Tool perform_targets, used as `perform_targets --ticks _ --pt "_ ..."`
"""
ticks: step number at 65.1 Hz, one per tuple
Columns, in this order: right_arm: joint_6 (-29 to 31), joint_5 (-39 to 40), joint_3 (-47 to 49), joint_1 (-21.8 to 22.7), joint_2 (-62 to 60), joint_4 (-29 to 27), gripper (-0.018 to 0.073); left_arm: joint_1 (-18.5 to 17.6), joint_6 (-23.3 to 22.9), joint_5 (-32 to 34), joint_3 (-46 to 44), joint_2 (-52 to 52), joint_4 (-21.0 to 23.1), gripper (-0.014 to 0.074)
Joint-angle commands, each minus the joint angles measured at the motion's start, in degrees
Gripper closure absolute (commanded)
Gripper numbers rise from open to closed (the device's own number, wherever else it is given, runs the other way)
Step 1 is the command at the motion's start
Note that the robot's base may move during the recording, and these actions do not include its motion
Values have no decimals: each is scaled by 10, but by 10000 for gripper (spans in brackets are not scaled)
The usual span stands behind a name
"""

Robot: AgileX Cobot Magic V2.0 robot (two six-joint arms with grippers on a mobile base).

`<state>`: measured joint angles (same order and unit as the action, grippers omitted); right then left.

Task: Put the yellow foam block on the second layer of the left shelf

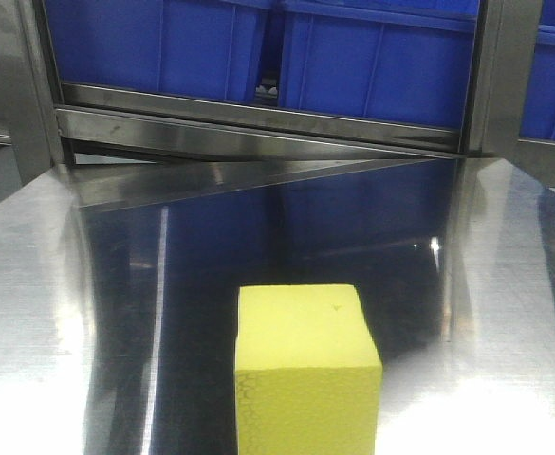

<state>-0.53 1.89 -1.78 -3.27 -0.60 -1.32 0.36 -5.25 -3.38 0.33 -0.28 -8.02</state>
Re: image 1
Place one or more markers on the blue plastic bin middle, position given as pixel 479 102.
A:
pixel 399 61

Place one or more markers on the blue plastic bin left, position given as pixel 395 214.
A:
pixel 201 49

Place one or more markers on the yellow foam block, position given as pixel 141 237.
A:
pixel 307 372

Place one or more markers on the stainless steel shelf frame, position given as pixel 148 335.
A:
pixel 47 121

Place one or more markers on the blue plastic bin right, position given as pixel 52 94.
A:
pixel 539 111

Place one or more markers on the blue plastic bin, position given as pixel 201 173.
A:
pixel 539 111
pixel 201 49
pixel 399 61

